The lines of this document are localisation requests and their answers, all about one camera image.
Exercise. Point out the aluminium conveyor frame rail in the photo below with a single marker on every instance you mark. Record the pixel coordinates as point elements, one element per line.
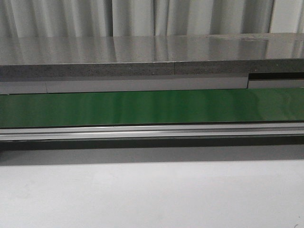
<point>151,131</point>

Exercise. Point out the green conveyor belt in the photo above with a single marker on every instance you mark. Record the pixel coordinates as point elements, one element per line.
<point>152,107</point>

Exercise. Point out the white curtain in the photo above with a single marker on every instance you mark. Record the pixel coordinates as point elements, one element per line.
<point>104,18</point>

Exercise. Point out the grey stone counter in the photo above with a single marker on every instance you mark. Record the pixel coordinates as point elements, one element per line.
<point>151,63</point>

